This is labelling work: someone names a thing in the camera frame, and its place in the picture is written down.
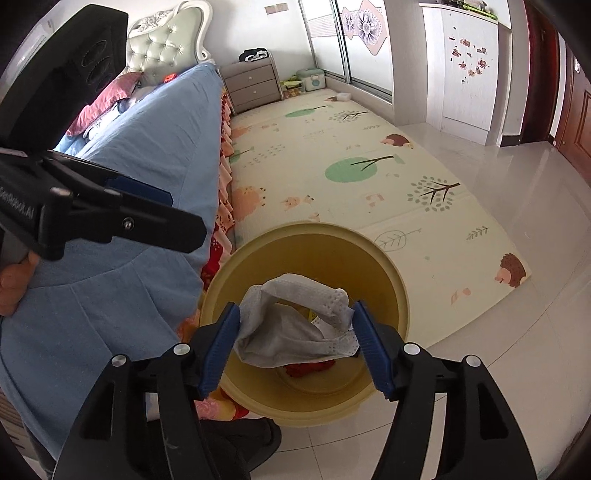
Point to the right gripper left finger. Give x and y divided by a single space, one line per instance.
139 420

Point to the white face mask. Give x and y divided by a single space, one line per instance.
292 319

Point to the person's left hand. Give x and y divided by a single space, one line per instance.
15 279

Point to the cartoon floor play mat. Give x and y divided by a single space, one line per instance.
319 159

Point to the white sliding wardrobe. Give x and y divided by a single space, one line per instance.
378 48

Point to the yellow trash bucket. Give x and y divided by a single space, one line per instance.
334 256

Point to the wall light switch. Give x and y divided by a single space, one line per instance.
276 8

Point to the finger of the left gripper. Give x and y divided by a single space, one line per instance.
99 215
111 179

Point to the white cabinet with stickers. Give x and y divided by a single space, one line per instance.
468 68

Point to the blue bed sheet mattress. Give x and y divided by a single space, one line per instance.
127 288

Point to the small orange object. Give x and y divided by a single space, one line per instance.
169 78

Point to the red sock cloth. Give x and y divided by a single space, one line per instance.
304 369

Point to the right pink pillow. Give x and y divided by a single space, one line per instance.
120 88

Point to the green storage box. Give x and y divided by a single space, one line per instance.
313 79

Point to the green tufted headboard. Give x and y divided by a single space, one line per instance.
169 42

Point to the grey bedside table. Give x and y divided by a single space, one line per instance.
251 84

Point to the black item on nightstand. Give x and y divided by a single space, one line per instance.
253 55

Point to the dark red door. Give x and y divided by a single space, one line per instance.
558 102

